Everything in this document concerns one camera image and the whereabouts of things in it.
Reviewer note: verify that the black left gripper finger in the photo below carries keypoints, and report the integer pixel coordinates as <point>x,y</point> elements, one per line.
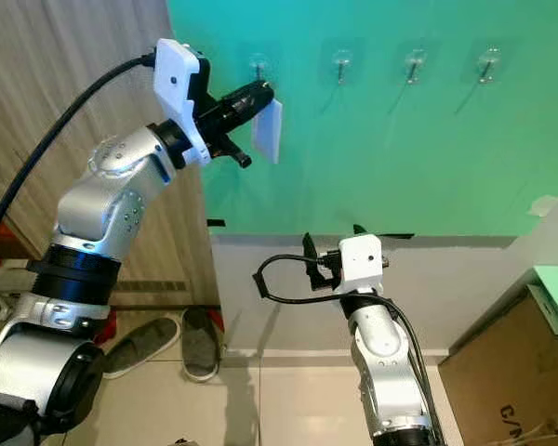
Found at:
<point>254,95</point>

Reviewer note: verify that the white key card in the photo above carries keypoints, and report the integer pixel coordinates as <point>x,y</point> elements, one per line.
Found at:
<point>268,130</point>

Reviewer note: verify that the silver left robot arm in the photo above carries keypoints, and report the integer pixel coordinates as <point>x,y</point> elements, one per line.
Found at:
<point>93,232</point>

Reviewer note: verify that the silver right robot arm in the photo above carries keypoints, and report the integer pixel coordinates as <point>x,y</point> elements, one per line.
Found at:
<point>391,372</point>

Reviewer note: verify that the grey slipper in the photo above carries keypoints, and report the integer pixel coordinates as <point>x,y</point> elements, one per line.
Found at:
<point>200,344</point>
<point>144,346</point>

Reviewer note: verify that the wood grain wardrobe door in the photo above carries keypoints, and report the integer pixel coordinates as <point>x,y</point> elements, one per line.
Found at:
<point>74,65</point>

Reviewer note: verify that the white plastic jug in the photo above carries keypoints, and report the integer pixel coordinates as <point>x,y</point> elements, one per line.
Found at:
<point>7,277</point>

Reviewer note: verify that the cardboard box table base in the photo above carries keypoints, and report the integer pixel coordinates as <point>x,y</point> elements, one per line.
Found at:
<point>511,372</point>

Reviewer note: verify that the clear adhesive wall hook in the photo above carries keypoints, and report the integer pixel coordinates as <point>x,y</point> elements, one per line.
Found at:
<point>259,65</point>
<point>341,65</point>
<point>414,64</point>
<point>488,64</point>

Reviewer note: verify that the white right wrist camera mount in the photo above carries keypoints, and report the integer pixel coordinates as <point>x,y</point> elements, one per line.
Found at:
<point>361,263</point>

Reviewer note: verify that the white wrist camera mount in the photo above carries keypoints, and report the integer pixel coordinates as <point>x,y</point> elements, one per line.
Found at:
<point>177,88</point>
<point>361,263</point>

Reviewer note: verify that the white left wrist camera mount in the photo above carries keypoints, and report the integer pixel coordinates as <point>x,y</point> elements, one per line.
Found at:
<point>177,88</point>

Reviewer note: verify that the green wall board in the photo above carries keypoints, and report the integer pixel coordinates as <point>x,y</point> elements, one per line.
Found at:
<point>391,158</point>

